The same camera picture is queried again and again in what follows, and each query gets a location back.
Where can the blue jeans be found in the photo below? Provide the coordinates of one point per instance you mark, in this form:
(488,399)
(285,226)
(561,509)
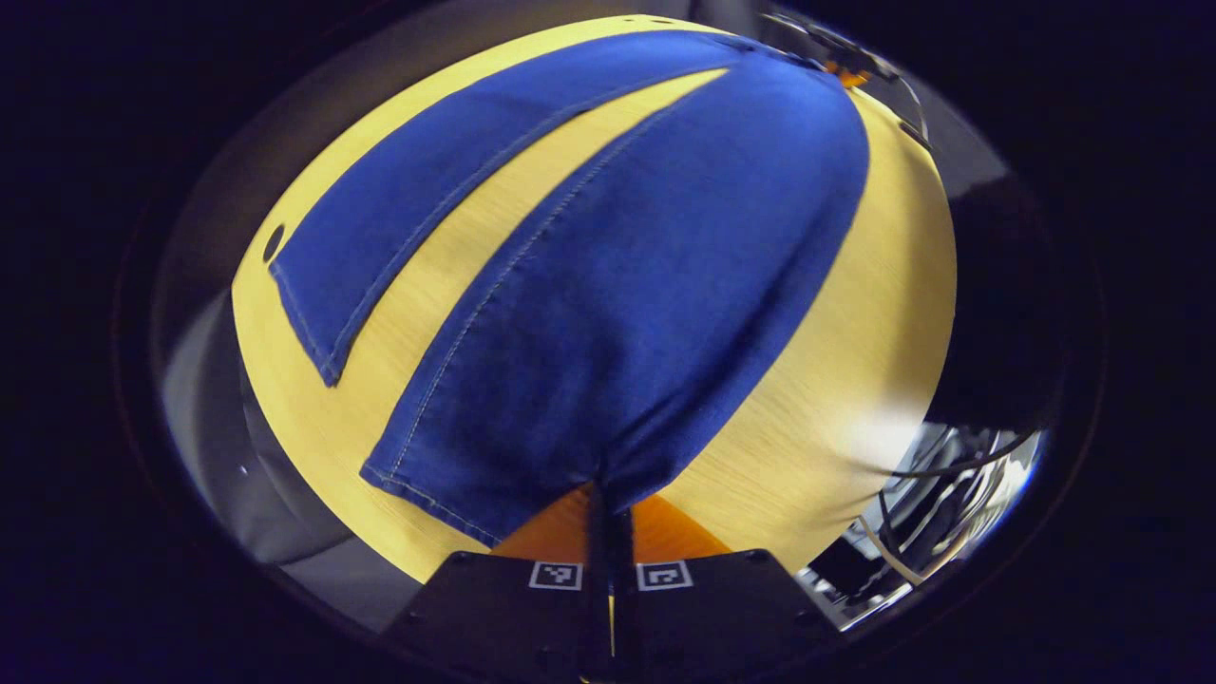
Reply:
(617,285)

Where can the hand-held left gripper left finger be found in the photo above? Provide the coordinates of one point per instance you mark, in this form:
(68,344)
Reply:
(503,613)

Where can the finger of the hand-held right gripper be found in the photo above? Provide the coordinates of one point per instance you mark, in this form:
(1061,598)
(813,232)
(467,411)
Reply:
(845,74)

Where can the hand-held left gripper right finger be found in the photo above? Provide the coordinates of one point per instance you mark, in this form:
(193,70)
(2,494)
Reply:
(722,608)

